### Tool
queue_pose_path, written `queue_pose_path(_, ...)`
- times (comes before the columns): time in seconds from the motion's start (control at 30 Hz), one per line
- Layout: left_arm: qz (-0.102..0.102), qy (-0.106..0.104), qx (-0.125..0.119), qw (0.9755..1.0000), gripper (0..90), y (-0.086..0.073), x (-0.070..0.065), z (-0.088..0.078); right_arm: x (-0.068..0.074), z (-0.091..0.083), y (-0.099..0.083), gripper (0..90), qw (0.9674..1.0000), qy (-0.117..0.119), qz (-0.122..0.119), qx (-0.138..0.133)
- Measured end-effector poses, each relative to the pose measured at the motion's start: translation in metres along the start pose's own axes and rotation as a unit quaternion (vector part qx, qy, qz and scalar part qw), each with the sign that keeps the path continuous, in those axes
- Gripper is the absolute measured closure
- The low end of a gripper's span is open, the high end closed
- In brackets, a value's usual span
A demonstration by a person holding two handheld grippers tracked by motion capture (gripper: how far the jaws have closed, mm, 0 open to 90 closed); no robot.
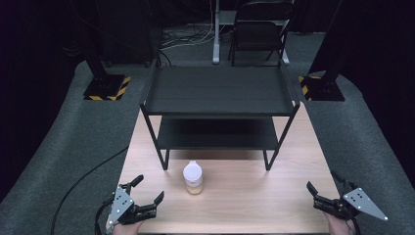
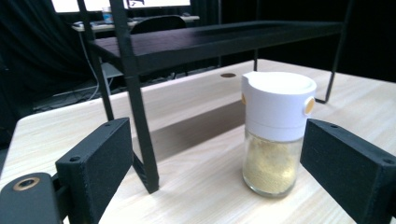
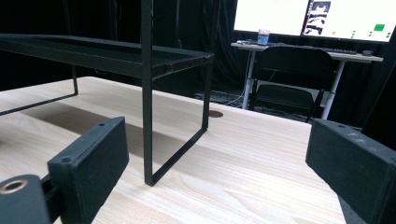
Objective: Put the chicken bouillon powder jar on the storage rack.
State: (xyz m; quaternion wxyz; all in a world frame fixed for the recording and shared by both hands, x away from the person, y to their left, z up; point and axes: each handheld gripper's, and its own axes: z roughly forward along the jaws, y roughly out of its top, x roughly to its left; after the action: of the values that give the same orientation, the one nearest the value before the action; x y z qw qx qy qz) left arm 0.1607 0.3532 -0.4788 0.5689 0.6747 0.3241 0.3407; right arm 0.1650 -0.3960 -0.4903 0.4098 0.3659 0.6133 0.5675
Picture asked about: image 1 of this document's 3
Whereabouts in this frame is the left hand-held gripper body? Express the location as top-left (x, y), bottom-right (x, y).
top-left (106, 185), bottom-right (159, 227)

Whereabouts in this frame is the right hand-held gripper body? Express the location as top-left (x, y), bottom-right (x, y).
top-left (312, 187), bottom-right (390, 223)

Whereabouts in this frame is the clear bottle with white cap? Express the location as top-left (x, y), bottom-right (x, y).
top-left (182, 160), bottom-right (205, 196)

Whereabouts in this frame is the black two-tier metal shelf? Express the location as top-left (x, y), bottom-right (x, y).
top-left (139, 63), bottom-right (301, 172)

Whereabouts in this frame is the person's left hand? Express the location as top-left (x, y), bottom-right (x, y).
top-left (111, 219), bottom-right (145, 235)

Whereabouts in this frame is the person's right hand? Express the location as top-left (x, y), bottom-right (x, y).
top-left (322, 210), bottom-right (356, 235)

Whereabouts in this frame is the black stand with striped base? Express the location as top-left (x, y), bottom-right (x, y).
top-left (69, 0), bottom-right (132, 102)
top-left (298, 0), bottom-right (346, 103)

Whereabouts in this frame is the black curtain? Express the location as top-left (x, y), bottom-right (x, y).
top-left (0, 0), bottom-right (86, 204)
top-left (326, 0), bottom-right (415, 184)

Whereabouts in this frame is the black folding chair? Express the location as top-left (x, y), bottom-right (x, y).
top-left (227, 0), bottom-right (297, 67)

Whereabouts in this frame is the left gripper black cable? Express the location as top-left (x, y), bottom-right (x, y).
top-left (94, 198), bottom-right (115, 235)

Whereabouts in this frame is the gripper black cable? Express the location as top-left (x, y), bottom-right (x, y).
top-left (94, 198), bottom-right (115, 235)
top-left (350, 217), bottom-right (362, 235)

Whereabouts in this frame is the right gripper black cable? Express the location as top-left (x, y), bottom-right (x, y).
top-left (350, 217), bottom-right (362, 235)

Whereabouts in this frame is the long black floor cable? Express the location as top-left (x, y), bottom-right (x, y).
top-left (49, 146), bottom-right (130, 235)

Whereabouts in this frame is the bundle of floor cables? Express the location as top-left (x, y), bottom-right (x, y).
top-left (159, 23), bottom-right (217, 52)

